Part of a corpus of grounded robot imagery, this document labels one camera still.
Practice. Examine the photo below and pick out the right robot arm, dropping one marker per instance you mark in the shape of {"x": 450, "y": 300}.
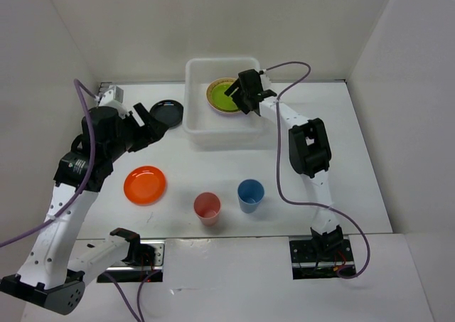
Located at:
{"x": 309, "y": 155}

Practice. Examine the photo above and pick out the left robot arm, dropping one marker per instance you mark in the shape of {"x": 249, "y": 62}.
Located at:
{"x": 49, "y": 277}

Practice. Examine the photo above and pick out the purple plate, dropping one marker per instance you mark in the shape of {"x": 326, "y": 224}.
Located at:
{"x": 227, "y": 113}

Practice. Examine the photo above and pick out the black plate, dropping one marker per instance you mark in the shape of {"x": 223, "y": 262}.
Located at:
{"x": 169, "y": 112}

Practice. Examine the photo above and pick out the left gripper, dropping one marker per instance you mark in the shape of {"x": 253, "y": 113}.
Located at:
{"x": 151, "y": 126}

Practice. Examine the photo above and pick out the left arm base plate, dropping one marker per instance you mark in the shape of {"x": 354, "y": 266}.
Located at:
{"x": 150, "y": 263}

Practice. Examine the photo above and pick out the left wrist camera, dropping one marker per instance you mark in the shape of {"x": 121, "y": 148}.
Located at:
{"x": 112, "y": 97}

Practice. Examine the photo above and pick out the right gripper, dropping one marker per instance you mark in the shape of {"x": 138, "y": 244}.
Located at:
{"x": 242, "y": 105}

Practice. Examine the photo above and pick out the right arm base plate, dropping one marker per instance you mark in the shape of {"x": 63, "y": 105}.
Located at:
{"x": 306, "y": 264}

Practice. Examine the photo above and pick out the pink cup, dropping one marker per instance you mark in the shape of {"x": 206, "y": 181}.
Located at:
{"x": 207, "y": 207}

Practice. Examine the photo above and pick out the white plastic bin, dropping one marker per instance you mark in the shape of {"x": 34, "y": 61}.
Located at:
{"x": 205, "y": 127}

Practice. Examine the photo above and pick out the orange plate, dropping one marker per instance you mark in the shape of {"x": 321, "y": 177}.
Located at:
{"x": 145, "y": 185}

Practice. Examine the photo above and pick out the blue cup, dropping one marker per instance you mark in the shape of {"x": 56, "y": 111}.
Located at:
{"x": 250, "y": 194}

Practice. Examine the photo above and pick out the beige plate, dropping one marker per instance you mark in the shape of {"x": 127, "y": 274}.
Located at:
{"x": 213, "y": 107}

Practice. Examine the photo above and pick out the green plate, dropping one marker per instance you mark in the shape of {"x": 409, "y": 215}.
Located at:
{"x": 221, "y": 100}

